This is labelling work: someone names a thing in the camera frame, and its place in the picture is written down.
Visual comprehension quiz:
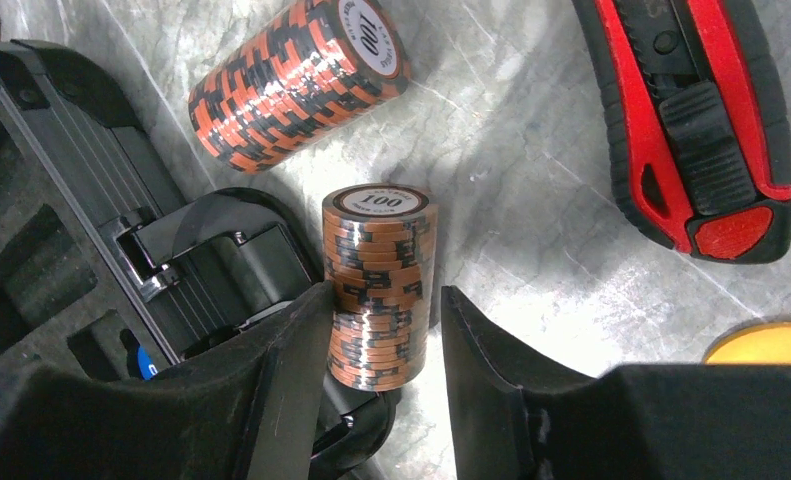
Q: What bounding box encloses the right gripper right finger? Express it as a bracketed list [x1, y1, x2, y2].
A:
[440, 286, 791, 479]

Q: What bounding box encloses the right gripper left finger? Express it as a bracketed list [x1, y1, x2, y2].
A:
[0, 282, 334, 479]

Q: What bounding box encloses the blue dealer button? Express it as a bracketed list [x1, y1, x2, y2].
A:
[135, 346, 158, 380]

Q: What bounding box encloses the brown poker chip stack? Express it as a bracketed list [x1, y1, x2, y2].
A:
[188, 1, 411, 174]
[322, 184, 439, 392]

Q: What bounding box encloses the black foam-lined poker case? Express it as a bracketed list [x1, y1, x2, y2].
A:
[0, 40, 399, 479]

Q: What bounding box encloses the orange small blind button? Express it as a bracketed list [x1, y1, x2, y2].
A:
[703, 321, 791, 365]

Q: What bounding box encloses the red black utility knife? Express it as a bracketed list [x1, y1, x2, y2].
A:
[574, 1, 791, 265]

